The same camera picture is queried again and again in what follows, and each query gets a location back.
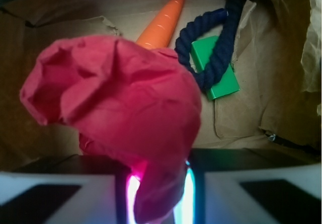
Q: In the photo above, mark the red paper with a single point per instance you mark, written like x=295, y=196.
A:
x=138, y=106

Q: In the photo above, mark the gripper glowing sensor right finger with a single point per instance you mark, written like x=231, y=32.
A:
x=249, y=186

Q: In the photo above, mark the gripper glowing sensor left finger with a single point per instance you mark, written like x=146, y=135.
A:
x=75, y=189

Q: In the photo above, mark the orange toy carrot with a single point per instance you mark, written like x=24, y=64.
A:
x=160, y=30

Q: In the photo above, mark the green wooden block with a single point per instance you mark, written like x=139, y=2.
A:
x=200, y=52

